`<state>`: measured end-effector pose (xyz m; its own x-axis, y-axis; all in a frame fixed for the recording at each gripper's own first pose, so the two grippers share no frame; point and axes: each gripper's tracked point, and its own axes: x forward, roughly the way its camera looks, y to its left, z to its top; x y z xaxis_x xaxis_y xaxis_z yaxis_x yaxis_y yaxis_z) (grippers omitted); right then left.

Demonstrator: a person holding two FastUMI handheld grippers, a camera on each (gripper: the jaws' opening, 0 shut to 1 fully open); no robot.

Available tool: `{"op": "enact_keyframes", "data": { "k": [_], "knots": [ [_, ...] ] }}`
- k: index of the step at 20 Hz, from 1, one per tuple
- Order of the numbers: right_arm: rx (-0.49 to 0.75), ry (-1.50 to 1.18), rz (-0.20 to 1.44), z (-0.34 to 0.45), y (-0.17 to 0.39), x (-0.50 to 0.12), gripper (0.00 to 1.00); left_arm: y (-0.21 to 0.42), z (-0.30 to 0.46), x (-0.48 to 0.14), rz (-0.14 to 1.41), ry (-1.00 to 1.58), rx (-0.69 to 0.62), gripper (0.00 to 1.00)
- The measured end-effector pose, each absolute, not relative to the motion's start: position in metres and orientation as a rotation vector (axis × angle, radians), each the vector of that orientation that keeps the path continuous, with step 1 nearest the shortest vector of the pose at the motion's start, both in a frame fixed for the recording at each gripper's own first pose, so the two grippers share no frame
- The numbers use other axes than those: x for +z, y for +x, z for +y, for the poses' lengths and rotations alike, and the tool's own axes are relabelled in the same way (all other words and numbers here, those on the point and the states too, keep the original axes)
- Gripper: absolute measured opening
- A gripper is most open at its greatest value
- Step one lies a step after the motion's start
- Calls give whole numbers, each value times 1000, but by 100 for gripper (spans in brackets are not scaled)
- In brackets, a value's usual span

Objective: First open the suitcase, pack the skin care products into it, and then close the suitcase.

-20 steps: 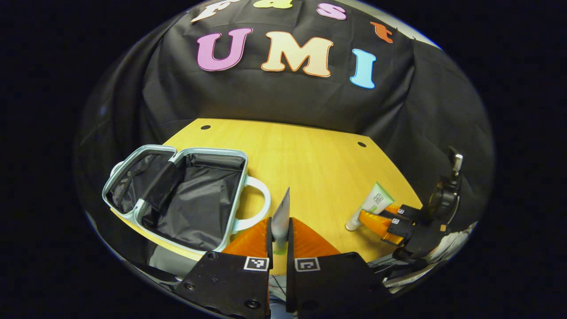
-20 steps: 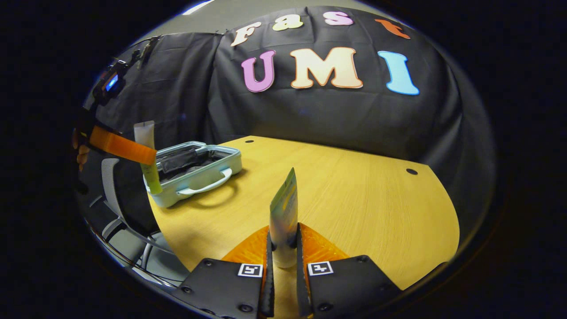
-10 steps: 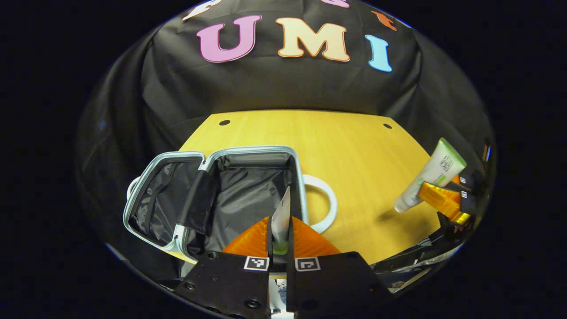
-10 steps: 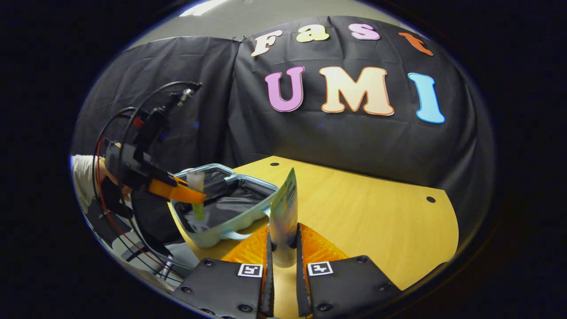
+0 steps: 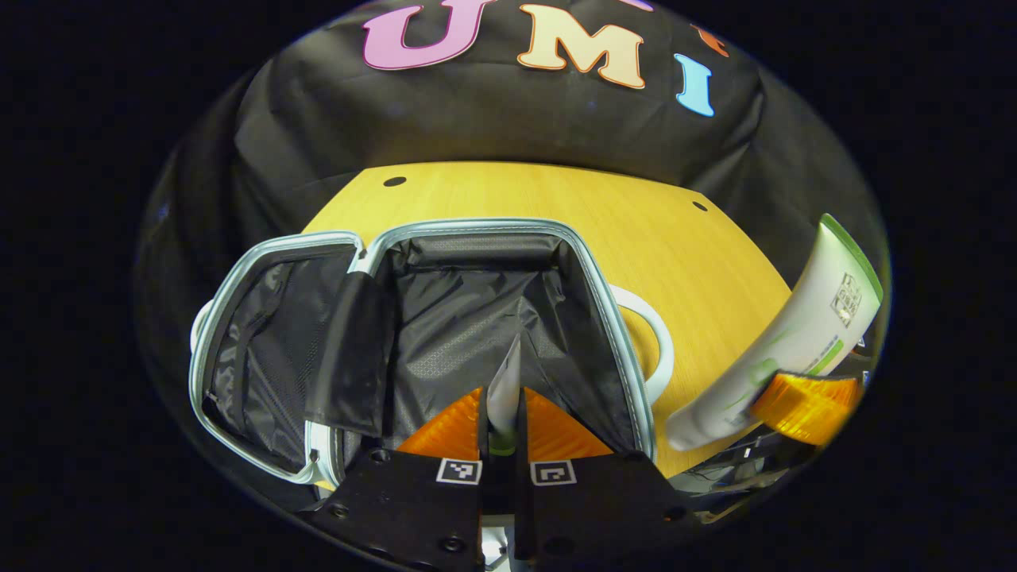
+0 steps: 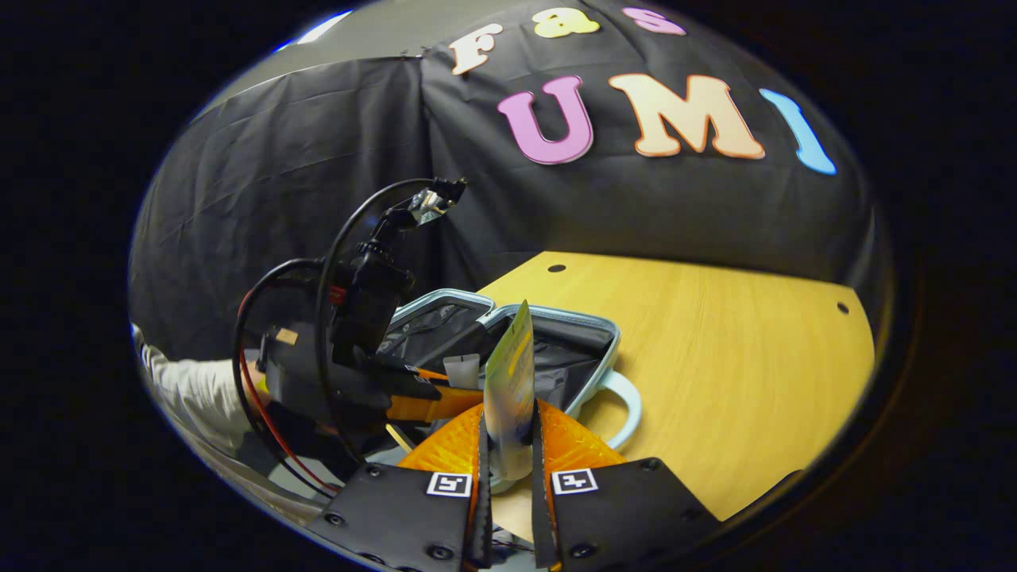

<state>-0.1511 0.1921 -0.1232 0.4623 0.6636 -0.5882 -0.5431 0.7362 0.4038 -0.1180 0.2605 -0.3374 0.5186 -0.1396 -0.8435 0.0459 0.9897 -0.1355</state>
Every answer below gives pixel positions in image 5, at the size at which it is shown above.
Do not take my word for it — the grey white skin care tube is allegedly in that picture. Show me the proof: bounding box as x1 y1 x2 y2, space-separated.
485 332 525 458

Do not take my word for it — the black backdrop cloth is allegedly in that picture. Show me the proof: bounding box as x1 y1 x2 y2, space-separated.
135 0 891 382

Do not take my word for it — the white green skin care tube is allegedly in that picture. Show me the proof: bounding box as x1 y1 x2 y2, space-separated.
664 213 884 452

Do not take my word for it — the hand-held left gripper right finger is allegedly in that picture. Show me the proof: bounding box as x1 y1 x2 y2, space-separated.
514 387 705 571

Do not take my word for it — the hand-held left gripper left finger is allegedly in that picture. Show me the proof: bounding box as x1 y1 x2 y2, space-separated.
298 387 485 572

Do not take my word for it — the light blue suitcase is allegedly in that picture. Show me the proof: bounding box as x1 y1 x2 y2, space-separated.
189 218 675 488

